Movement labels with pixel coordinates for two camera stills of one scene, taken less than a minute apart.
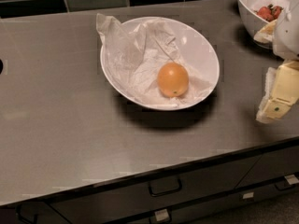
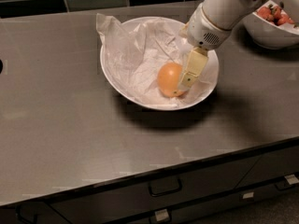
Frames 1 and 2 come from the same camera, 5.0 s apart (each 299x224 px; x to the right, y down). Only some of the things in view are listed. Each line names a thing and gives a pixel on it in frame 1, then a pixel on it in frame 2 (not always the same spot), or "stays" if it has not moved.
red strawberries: [270, 12] stays
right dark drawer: [271, 166] stays
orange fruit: [173, 79] stays
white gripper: [288, 35] → [202, 29]
